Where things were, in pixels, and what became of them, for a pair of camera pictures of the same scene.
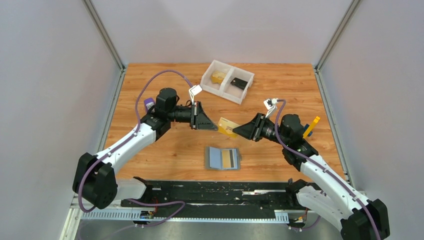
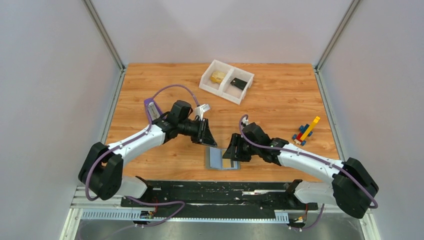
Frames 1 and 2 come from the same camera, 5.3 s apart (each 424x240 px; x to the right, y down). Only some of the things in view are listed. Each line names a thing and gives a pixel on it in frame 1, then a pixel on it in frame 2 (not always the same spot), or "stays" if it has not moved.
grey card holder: [222, 159] stays
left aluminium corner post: [94, 15] stays
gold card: [226, 158] stays
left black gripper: [200, 121] -> [203, 135]
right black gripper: [252, 130] -> [234, 151]
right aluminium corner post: [332, 43] stays
